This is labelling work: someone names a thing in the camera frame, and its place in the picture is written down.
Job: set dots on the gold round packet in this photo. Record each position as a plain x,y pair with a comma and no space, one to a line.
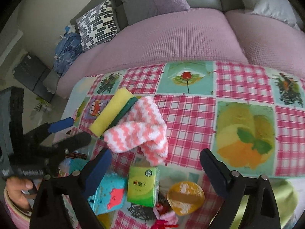
183,198

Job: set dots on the pink white striped cloth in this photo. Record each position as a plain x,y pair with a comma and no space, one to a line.
140,128

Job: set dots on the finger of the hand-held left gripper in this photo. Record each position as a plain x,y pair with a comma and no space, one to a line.
76,140
59,125

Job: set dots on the yellow green sponge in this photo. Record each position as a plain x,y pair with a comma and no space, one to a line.
109,112

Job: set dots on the yellow-green cloth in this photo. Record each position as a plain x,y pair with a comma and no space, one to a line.
286,195

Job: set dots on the small green tissue pack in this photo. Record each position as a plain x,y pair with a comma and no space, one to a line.
140,186

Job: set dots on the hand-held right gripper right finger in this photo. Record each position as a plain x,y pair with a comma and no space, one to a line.
214,171

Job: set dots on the dark storage cabinet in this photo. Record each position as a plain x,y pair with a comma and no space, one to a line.
31,74

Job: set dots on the blue clothes pile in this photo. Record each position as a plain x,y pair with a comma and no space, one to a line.
66,50

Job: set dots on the person's left forearm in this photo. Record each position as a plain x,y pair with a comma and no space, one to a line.
16,219

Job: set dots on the teal toy house box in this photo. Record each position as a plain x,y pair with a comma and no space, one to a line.
104,195

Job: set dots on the black white patterned pillow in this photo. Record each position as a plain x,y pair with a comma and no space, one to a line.
97,23

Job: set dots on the grey pillow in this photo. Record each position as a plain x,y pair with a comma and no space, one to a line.
269,0

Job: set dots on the pink plaid printed tablecloth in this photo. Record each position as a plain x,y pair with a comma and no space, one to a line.
190,114

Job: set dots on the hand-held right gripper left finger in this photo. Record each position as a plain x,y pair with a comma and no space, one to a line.
95,174

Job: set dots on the person's left hand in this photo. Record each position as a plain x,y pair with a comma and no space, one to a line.
16,190

